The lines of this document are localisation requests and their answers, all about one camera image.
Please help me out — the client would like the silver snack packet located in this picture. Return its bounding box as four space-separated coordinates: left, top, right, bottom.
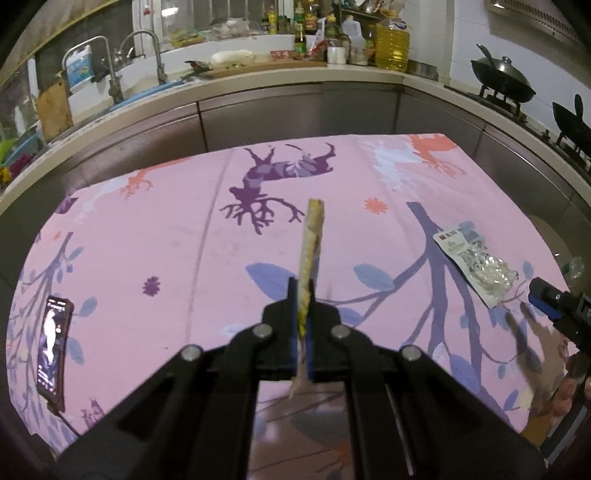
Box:
433 222 520 308

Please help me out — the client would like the flat wooden cutting board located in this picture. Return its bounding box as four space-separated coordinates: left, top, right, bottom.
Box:
185 59 328 77

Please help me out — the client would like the translucent white plastic jug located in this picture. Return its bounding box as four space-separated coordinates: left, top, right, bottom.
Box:
342 15 363 65

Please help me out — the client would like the small steel pot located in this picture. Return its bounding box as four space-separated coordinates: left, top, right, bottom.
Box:
409 60 439 79

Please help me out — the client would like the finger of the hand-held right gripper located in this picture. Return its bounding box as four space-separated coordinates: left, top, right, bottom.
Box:
527 277 566 319

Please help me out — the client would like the upright wooden cutting board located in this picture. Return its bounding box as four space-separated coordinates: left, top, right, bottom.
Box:
34 78 75 141

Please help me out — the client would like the barred window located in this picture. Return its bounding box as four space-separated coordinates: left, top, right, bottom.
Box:
134 0 296 47

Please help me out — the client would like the large yellow oil bottle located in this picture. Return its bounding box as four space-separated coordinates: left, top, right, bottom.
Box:
375 18 411 72

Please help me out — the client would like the gas stove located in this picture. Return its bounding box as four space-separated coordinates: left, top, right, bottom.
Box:
445 83 591 171

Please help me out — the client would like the steel kitchen faucet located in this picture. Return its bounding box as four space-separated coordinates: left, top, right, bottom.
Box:
120 30 168 86
62 36 123 104

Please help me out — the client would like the black frying pan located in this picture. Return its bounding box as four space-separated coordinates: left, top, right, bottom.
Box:
551 95 591 155

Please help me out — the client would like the blue plastic basin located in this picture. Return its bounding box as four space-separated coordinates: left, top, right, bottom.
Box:
7 131 44 160

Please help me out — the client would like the blue label detergent jug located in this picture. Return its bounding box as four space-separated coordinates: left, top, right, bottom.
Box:
65 44 100 88

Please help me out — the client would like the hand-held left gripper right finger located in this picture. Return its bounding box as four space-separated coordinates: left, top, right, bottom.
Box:
305 279 548 480

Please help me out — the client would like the black smartphone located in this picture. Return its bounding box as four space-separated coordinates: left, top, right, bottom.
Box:
36 295 75 414

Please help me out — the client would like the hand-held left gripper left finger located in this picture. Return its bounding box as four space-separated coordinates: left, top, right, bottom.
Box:
55 277 299 480

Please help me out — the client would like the rack with food bags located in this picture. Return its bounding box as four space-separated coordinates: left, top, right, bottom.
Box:
344 0 407 24

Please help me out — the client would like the range hood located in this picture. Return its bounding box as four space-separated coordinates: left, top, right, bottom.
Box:
485 0 591 47

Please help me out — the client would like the yellow wrapper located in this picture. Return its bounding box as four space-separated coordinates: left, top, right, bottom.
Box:
288 198 326 400

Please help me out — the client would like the row of sauce bottles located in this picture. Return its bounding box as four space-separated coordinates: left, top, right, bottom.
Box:
261 0 352 58

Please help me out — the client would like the white radish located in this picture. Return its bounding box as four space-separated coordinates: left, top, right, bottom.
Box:
210 50 256 66

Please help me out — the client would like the pink floral tablecloth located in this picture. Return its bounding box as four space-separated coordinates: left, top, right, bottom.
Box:
7 134 573 480

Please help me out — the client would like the steel wok with lid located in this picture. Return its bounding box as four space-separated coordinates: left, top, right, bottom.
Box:
470 44 536 103

